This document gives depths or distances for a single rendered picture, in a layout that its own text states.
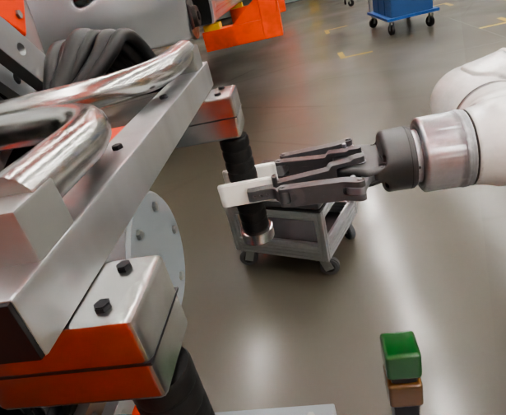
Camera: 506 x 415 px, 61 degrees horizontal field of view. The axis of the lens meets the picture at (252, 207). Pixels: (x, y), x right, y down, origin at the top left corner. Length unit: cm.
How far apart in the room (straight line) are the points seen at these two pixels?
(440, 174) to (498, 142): 6
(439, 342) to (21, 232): 134
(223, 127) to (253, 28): 349
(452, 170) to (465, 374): 92
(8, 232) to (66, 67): 31
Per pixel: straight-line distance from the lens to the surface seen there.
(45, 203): 20
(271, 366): 142
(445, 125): 53
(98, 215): 24
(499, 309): 157
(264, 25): 396
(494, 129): 53
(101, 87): 40
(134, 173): 28
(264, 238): 57
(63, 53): 49
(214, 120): 50
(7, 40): 56
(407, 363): 54
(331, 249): 161
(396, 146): 52
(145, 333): 20
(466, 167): 53
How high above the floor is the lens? 106
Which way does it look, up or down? 28 degrees down
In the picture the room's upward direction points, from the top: 14 degrees counter-clockwise
